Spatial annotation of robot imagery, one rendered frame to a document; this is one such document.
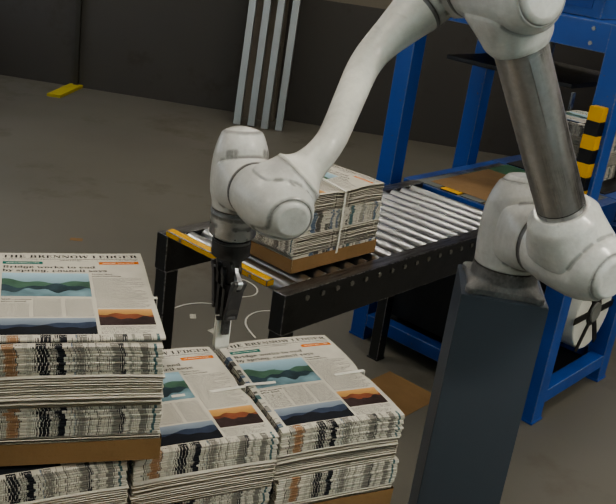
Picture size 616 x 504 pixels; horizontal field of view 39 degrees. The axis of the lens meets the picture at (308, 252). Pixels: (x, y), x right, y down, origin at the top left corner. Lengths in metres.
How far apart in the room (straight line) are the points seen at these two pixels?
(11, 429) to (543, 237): 1.07
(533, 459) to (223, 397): 1.85
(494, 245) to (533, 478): 1.47
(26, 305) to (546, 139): 0.99
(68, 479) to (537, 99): 1.07
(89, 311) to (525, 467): 2.15
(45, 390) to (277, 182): 0.51
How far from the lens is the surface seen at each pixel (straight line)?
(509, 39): 1.60
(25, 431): 1.55
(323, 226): 2.53
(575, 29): 3.32
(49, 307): 1.59
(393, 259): 2.74
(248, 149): 1.58
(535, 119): 1.71
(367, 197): 2.65
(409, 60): 3.68
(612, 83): 3.26
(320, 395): 1.86
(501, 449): 2.23
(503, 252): 2.02
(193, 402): 1.78
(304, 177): 1.48
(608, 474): 3.51
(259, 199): 1.45
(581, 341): 3.87
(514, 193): 2.00
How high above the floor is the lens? 1.75
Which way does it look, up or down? 21 degrees down
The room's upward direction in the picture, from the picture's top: 8 degrees clockwise
